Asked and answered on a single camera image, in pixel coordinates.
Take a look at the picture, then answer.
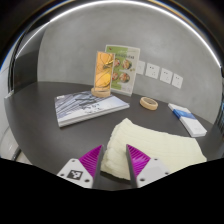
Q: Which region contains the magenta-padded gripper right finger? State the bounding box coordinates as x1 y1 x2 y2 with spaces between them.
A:
125 143 171 188

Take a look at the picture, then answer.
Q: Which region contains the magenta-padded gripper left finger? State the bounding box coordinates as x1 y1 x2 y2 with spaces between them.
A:
56 144 105 188

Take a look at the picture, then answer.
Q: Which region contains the cream knitted towel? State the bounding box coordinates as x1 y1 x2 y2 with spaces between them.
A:
100 117 208 181

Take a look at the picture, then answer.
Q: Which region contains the blue and white book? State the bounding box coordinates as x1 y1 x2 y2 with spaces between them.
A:
167 102 198 122

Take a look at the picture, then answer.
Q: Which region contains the grey magazine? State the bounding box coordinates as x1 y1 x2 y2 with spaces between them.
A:
54 90 131 129

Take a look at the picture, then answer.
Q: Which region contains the orange sign on wooden base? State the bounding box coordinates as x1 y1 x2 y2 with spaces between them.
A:
90 50 116 99

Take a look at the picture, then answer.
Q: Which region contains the green menu stand sign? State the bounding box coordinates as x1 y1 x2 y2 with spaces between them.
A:
104 44 141 98

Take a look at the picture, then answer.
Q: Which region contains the white ceiling light strip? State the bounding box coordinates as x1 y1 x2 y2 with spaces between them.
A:
14 0 223 68

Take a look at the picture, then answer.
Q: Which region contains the round wooden ring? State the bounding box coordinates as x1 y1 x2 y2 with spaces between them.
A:
139 96 159 111

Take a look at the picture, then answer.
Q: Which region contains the white wall socket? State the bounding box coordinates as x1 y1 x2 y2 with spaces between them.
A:
171 73 185 90
135 60 146 76
159 67 174 85
145 62 161 80

